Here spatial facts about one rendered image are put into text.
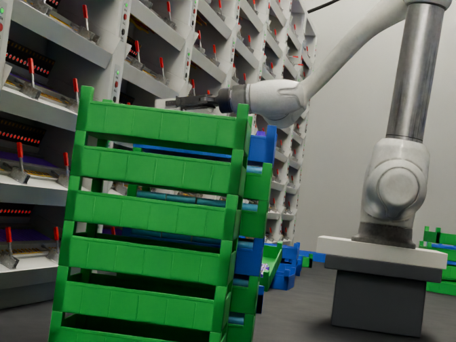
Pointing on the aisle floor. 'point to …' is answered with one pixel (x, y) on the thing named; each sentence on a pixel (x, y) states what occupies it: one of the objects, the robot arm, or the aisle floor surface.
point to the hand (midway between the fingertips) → (167, 104)
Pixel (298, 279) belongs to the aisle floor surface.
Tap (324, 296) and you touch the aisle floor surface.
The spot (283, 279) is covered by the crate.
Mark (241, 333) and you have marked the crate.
